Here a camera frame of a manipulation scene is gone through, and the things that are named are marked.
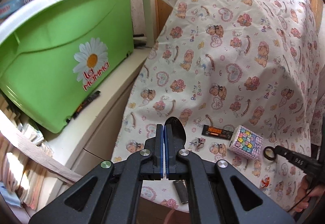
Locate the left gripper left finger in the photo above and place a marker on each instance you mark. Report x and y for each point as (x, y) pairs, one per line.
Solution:
(152, 167)

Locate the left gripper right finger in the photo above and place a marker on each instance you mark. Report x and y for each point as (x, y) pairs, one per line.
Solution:
(175, 170)

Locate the grey cylindrical tube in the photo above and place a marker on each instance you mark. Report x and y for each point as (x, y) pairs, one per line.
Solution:
(181, 191)

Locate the black plastic spoon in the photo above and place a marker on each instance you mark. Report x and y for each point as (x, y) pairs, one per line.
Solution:
(177, 131)

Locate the red white wrapper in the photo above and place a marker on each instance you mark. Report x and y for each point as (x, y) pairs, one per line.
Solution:
(264, 183)

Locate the pink tissue pack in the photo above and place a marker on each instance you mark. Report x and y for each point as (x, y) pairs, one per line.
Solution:
(246, 143)

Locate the person's right hand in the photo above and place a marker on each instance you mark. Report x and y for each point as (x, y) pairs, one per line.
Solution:
(302, 194)

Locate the small crumpled silver wrapper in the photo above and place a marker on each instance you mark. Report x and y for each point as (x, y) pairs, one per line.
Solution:
(198, 142)

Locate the black orange snack wrapper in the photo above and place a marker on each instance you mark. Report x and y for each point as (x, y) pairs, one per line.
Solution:
(216, 132)

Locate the white bedside cabinet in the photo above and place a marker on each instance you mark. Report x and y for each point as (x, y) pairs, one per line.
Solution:
(90, 138)

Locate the black bar under bin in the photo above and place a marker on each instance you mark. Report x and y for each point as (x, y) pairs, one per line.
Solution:
(85, 103)

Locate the teddy bear print bedsheet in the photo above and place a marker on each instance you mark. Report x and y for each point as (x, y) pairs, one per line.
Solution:
(226, 63)

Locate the green plastic storage bin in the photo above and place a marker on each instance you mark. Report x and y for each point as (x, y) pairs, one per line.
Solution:
(54, 53)

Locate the blue book on shelf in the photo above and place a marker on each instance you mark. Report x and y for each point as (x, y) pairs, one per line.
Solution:
(8, 8)

